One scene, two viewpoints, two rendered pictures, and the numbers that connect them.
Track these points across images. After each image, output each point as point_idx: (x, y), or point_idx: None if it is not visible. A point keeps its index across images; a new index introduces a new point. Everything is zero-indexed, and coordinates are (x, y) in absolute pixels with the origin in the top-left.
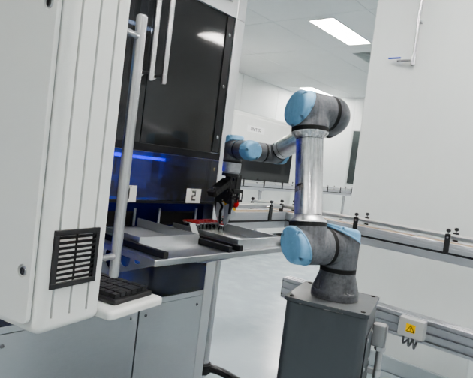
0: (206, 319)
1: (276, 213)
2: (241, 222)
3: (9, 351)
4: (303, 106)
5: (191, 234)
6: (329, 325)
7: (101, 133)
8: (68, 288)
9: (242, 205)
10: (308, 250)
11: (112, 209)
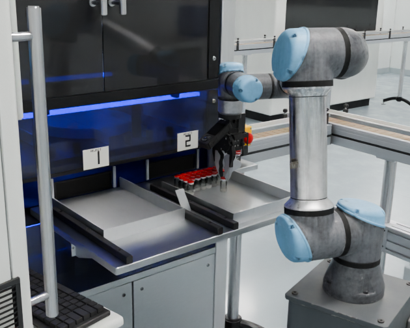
0: (222, 279)
1: None
2: (265, 150)
3: None
4: (291, 57)
5: (176, 206)
6: None
7: None
8: None
9: (265, 128)
10: (304, 248)
11: (84, 174)
